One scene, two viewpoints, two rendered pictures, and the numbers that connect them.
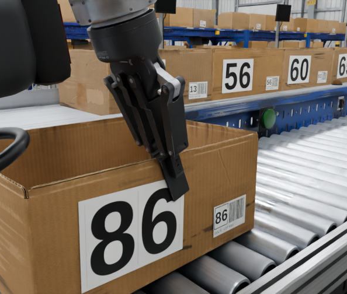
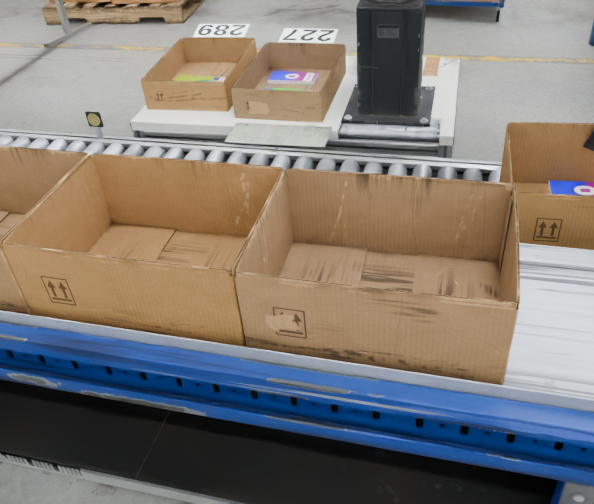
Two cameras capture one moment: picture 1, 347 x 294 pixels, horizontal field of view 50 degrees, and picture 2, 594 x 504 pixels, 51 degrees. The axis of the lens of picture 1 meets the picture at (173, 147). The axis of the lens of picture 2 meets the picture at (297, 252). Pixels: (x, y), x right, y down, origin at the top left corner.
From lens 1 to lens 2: 1.93 m
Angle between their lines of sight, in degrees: 103
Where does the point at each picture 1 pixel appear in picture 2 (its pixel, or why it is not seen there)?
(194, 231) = (568, 170)
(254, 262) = not seen: hidden behind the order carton
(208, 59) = (298, 182)
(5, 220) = not seen: outside the picture
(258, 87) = (174, 216)
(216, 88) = not seen: hidden behind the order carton
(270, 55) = (135, 166)
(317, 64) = not seen: outside the picture
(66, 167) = not seen: outside the picture
